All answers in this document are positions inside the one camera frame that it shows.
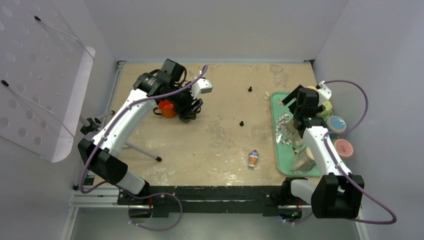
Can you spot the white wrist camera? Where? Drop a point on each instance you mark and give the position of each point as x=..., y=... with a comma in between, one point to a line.
x=202, y=86
x=324, y=92

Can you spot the pink mug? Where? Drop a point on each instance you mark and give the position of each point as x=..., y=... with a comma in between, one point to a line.
x=344, y=148

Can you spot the ice cream toy figure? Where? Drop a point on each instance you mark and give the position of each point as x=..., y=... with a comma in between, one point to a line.
x=253, y=157

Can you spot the white perforated light panel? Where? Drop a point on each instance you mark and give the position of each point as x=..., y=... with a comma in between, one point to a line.
x=44, y=74

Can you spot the yellow mug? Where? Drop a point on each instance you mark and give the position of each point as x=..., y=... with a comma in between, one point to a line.
x=312, y=87

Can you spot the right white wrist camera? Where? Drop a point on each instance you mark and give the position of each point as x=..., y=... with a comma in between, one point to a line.
x=324, y=92

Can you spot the light green faceted mug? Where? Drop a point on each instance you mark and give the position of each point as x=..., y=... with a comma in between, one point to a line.
x=327, y=109

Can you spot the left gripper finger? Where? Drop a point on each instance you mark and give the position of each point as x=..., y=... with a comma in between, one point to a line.
x=195, y=108
x=184, y=113

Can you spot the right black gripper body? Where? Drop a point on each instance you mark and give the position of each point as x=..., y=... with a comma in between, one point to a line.
x=293, y=95

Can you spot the blue glass mug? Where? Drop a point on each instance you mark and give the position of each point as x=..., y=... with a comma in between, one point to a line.
x=336, y=124

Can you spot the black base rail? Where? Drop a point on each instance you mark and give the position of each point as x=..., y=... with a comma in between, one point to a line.
x=266, y=200

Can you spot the tripod stand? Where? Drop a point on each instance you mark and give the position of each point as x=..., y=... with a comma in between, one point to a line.
x=93, y=125

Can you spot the green floral tray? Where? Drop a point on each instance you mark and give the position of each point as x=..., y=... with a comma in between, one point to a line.
x=285, y=147

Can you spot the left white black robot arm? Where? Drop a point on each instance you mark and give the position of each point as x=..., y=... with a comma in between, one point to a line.
x=100, y=153

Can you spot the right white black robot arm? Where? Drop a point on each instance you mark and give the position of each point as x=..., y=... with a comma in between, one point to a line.
x=338, y=194

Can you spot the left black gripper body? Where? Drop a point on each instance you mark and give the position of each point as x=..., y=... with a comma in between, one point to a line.
x=184, y=99

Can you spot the orange mug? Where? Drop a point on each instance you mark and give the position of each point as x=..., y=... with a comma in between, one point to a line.
x=165, y=109

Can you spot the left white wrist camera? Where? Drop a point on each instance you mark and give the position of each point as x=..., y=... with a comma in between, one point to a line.
x=202, y=86

